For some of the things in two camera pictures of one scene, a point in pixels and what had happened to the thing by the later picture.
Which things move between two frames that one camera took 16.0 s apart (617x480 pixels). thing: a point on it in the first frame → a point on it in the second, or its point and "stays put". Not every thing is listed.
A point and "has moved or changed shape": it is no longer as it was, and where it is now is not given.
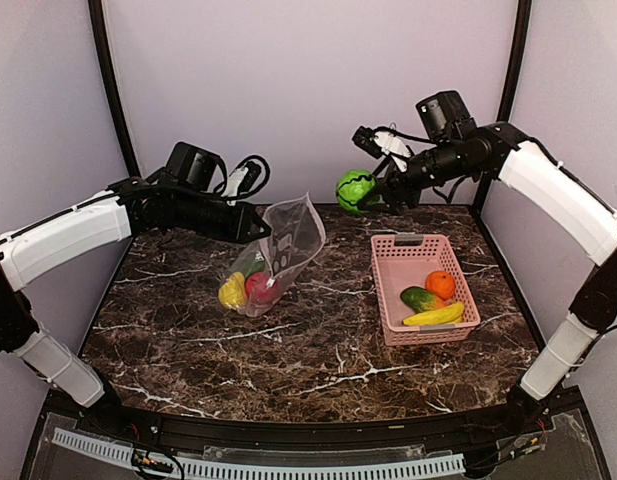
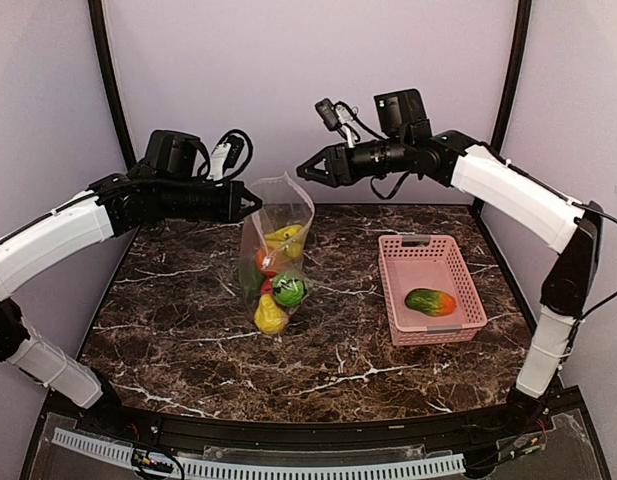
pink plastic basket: (423, 291) stays put
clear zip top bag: (265, 269) has moved or changed shape
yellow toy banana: (449, 314) → (288, 239)
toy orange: (441, 283) → (260, 258)
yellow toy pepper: (233, 294) → (268, 318)
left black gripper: (238, 231) → (230, 211)
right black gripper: (392, 180) → (340, 170)
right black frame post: (517, 58) stays put
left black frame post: (103, 54) stays put
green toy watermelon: (353, 186) → (288, 291)
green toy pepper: (258, 265) → (254, 281)
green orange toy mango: (421, 300) stays put
